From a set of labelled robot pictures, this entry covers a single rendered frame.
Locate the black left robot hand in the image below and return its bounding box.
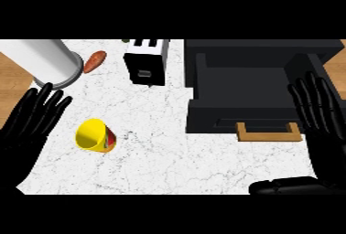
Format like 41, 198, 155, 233
0, 82, 73, 196

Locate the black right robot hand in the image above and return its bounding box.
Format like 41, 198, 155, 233
246, 70, 346, 196

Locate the yellow cup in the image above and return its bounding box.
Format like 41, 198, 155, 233
73, 118, 118, 154

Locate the dark grey open drawer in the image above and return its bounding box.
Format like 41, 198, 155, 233
184, 52, 346, 134

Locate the white cylindrical container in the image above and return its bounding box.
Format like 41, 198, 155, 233
0, 39, 85, 90

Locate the orange sweet potato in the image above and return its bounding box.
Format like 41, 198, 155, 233
82, 50, 107, 74

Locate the dark grey cabinet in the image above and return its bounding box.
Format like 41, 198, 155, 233
181, 39, 346, 90

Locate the black and white toaster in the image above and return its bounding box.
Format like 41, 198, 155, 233
122, 39, 171, 88

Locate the wooden drawer handle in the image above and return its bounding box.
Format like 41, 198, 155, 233
234, 122, 302, 143

